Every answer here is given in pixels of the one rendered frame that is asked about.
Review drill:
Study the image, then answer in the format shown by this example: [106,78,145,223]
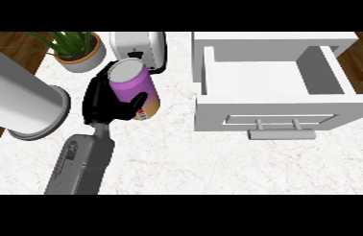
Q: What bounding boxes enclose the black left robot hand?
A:
[81,59,149,126]

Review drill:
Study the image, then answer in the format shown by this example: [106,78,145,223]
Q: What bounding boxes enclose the purple and orange can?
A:
[106,57,161,121]

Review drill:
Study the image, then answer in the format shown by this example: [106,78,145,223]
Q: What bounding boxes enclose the white open drawer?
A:
[193,45,363,132]

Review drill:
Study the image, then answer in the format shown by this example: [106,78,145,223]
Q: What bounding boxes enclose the white drawer cabinet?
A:
[192,32,360,84]

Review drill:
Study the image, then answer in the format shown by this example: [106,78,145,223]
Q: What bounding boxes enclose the potted green plant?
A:
[18,32,108,74]

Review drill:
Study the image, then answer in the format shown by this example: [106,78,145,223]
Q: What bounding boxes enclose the white toaster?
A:
[109,32,168,75]

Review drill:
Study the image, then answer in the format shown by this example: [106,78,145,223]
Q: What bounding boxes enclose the grey drawer handle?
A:
[246,118,317,141]

